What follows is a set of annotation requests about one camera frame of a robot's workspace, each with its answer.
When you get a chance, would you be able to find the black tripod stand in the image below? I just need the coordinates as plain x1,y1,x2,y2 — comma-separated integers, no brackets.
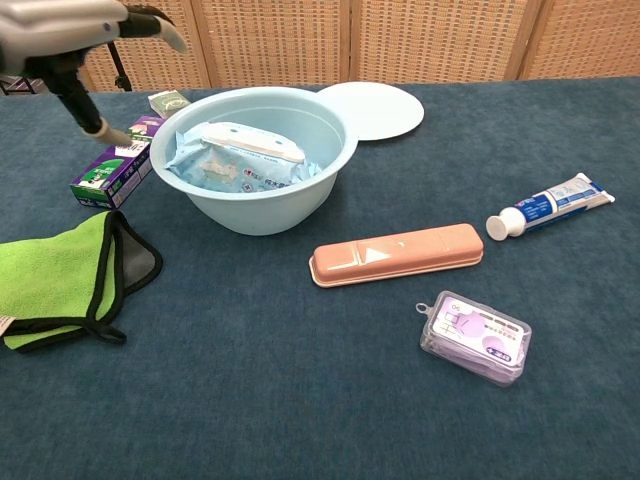
107,42,134,93

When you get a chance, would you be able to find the white round plate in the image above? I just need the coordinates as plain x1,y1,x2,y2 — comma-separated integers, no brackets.
316,81,426,144

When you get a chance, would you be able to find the purple toothpaste carton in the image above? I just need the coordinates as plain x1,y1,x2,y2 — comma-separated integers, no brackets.
69,114,169,210

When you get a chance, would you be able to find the dark blue table mat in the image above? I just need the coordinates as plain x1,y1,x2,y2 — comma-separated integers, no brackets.
0,76,640,480

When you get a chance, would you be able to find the blue white toothpaste tube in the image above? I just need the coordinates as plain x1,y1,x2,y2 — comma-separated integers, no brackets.
485,172,616,243

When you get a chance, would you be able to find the wet wipes pack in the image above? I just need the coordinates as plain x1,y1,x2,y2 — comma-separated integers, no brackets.
166,121,323,194

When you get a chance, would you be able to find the small green white box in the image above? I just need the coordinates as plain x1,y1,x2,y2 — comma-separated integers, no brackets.
147,91,193,120

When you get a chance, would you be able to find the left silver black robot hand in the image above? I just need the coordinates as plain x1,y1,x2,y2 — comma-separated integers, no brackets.
0,0,189,147

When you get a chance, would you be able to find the transparent box with purple contents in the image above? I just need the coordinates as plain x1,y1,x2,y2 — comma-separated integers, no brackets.
415,290,533,389

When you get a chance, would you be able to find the pink toothbrush case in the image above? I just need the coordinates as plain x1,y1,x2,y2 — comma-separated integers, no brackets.
309,222,485,290

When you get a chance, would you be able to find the light blue plastic basin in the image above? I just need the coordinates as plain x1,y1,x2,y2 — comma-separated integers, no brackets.
149,87,361,237

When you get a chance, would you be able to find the green microfibre cloth black trim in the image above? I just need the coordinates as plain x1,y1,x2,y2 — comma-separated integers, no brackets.
0,209,164,354

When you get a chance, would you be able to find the black metal rack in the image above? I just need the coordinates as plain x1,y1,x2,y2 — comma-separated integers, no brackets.
0,73,49,96

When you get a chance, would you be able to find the woven wooden folding screen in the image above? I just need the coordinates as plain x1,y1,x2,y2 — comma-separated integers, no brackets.
79,0,640,94

